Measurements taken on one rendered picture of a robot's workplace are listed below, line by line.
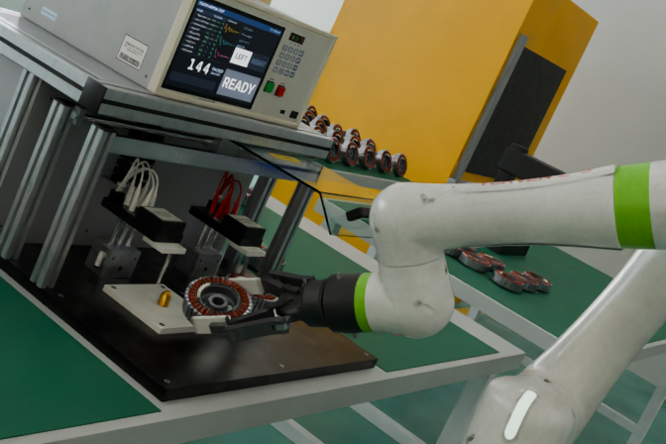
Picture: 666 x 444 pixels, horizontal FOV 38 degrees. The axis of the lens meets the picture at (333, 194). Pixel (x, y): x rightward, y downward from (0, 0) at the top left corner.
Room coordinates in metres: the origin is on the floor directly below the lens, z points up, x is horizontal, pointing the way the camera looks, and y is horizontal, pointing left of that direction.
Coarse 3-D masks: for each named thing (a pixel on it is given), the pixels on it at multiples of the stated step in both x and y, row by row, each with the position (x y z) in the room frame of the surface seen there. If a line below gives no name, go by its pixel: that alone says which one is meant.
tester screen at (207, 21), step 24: (192, 24) 1.62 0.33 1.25; (216, 24) 1.67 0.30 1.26; (240, 24) 1.72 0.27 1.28; (264, 24) 1.77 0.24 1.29; (192, 48) 1.64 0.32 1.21; (216, 48) 1.69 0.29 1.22; (240, 48) 1.74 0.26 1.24; (264, 48) 1.80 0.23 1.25; (168, 72) 1.61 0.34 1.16; (192, 72) 1.66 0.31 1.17; (216, 72) 1.71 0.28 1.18; (216, 96) 1.74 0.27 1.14
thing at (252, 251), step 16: (192, 208) 1.88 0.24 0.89; (208, 208) 1.92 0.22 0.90; (208, 224) 1.85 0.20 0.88; (224, 224) 1.84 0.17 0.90; (240, 224) 1.82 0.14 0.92; (256, 224) 1.87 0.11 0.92; (208, 240) 1.89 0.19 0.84; (240, 240) 1.81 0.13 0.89; (256, 240) 1.85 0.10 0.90; (256, 256) 1.83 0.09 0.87
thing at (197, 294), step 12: (192, 288) 1.52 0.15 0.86; (204, 288) 1.54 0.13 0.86; (216, 288) 1.56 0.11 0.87; (228, 288) 1.56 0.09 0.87; (240, 288) 1.56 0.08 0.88; (192, 300) 1.50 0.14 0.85; (204, 300) 1.54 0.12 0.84; (216, 300) 1.54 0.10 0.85; (228, 300) 1.56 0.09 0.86; (240, 300) 1.54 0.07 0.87; (192, 312) 1.49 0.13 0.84; (204, 312) 1.48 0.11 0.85; (216, 312) 1.49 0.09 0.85; (228, 312) 1.50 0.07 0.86; (240, 312) 1.51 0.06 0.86
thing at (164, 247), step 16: (112, 208) 1.66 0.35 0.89; (144, 208) 1.63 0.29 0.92; (160, 208) 1.67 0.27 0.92; (128, 224) 1.68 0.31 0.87; (144, 224) 1.62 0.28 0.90; (160, 224) 1.61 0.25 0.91; (176, 224) 1.64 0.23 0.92; (112, 240) 1.66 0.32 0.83; (128, 240) 1.70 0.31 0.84; (144, 240) 1.62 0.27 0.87; (160, 240) 1.61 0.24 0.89; (176, 240) 1.65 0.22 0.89
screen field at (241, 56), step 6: (234, 54) 1.73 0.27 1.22; (240, 54) 1.75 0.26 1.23; (246, 54) 1.76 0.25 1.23; (252, 54) 1.78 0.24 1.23; (234, 60) 1.74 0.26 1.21; (240, 60) 1.75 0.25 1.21; (246, 60) 1.77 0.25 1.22; (252, 60) 1.78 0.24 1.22; (258, 60) 1.80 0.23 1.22; (264, 60) 1.81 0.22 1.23; (246, 66) 1.77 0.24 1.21; (252, 66) 1.79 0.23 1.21; (258, 66) 1.80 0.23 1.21; (264, 66) 1.82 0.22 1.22
